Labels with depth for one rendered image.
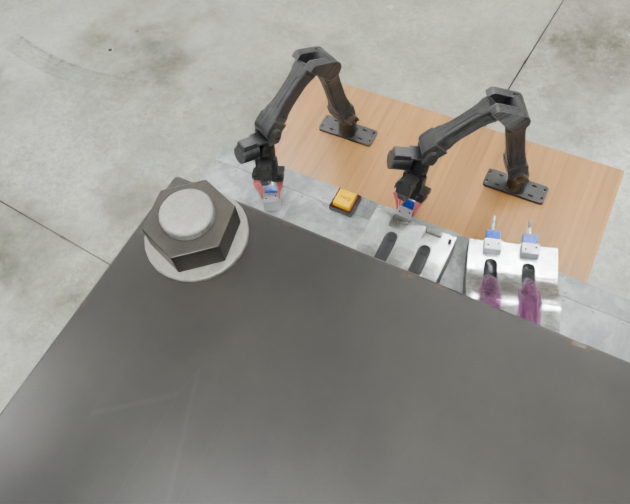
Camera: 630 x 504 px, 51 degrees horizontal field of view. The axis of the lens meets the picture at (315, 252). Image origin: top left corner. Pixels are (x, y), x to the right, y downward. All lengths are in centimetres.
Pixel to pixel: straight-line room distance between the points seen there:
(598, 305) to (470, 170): 59
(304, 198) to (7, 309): 164
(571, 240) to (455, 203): 37
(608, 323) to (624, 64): 205
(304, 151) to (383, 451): 177
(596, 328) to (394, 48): 219
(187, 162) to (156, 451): 282
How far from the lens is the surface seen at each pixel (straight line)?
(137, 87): 382
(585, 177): 232
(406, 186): 193
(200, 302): 68
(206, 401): 64
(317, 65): 195
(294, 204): 218
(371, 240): 199
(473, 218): 215
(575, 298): 208
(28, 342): 318
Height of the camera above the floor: 261
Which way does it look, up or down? 60 degrees down
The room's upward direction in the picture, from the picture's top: 10 degrees counter-clockwise
